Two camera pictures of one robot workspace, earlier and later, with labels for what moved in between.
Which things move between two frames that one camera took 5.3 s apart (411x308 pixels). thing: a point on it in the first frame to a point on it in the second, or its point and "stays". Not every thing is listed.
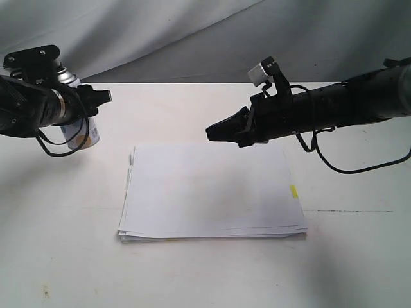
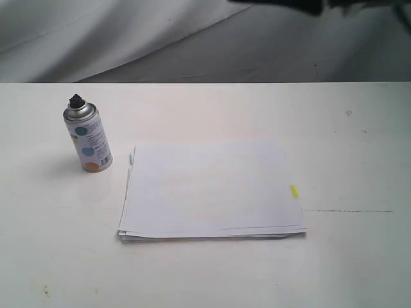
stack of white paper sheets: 209,191 stays
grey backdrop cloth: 210,41 stays
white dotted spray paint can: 74,134 to 88,135
